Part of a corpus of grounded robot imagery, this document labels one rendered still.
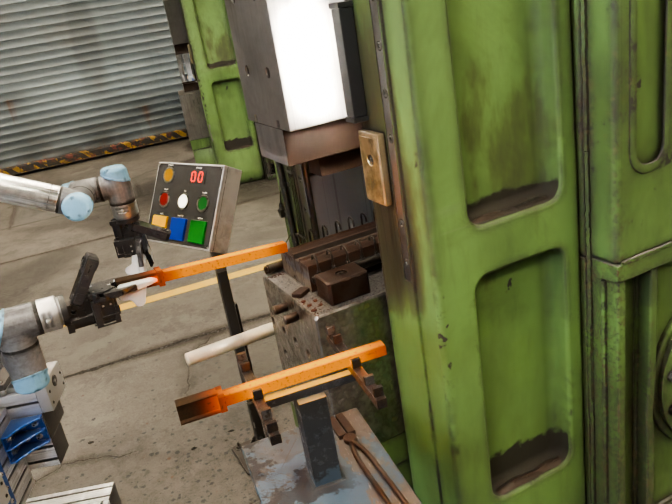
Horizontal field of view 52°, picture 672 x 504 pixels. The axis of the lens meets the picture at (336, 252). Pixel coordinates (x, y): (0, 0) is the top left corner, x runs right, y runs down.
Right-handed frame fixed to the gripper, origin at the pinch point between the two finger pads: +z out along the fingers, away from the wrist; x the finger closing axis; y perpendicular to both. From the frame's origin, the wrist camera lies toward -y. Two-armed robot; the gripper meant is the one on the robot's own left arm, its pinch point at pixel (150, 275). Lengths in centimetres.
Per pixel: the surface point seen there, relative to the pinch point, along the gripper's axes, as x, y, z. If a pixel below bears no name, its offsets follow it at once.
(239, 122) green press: -462, -8, 36
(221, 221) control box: -11.1, -23.7, -9.7
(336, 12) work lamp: 44, -65, -69
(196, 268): 51, -23, -19
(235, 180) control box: -17.9, -30.3, -20.4
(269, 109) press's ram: 24, -46, -48
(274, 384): 81, -38, -3
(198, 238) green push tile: -10.1, -15.4, -5.8
